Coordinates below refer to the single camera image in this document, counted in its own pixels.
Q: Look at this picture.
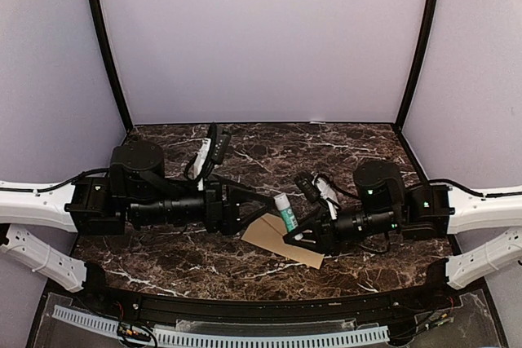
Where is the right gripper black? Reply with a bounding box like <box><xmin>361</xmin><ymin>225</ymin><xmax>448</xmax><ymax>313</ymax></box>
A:
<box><xmin>282</xmin><ymin>204</ymin><xmax>400</xmax><ymax>258</ymax></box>

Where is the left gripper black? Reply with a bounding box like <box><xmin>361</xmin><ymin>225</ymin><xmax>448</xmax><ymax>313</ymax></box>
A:
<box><xmin>129</xmin><ymin>172</ymin><xmax>276</xmax><ymax>235</ymax></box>

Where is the green white glue stick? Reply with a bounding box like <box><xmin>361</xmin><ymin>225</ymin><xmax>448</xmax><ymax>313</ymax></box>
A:
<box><xmin>274</xmin><ymin>193</ymin><xmax>299</xmax><ymax>233</ymax></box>

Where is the brown paper envelope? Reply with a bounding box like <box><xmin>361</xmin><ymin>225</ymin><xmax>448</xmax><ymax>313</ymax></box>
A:
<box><xmin>241</xmin><ymin>214</ymin><xmax>324</xmax><ymax>269</ymax></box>

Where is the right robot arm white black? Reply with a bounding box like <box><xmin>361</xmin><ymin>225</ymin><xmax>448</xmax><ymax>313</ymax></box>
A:
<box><xmin>283</xmin><ymin>161</ymin><xmax>521</xmax><ymax>311</ymax></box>

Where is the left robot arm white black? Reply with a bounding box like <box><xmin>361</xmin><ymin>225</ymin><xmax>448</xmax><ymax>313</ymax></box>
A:
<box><xmin>1</xmin><ymin>141</ymin><xmax>274</xmax><ymax>312</ymax></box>

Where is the white slotted cable duct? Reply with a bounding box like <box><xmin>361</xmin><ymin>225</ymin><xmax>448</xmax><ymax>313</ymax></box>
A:
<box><xmin>52</xmin><ymin>305</ymin><xmax>390</xmax><ymax>347</ymax></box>

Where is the black front table rail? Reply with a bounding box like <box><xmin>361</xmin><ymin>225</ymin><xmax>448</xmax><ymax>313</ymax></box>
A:
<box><xmin>48</xmin><ymin>270</ymin><xmax>462</xmax><ymax>324</ymax></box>

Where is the black frame post left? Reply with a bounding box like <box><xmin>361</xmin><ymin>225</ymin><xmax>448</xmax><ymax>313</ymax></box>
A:
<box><xmin>88</xmin><ymin>0</ymin><xmax>134</xmax><ymax>133</ymax></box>

